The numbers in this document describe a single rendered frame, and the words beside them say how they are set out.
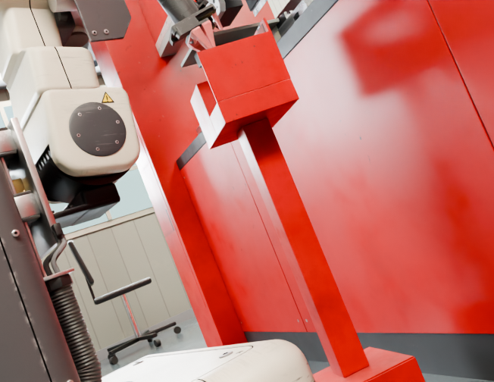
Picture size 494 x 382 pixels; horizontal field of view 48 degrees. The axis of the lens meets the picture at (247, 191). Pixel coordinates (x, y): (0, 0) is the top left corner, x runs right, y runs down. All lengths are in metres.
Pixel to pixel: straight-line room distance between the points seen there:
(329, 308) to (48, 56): 0.71
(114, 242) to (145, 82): 2.65
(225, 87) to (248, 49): 0.09
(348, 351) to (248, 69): 0.59
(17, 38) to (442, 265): 0.93
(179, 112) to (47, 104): 1.50
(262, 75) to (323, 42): 0.23
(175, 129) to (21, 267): 1.75
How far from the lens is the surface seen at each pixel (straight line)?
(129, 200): 5.09
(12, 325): 0.77
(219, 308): 2.37
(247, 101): 1.09
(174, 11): 1.17
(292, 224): 1.13
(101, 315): 4.84
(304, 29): 1.34
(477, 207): 1.08
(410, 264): 1.28
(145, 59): 2.56
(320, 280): 1.14
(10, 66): 1.17
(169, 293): 5.07
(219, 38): 1.61
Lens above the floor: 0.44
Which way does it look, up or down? 5 degrees up
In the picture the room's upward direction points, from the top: 22 degrees counter-clockwise
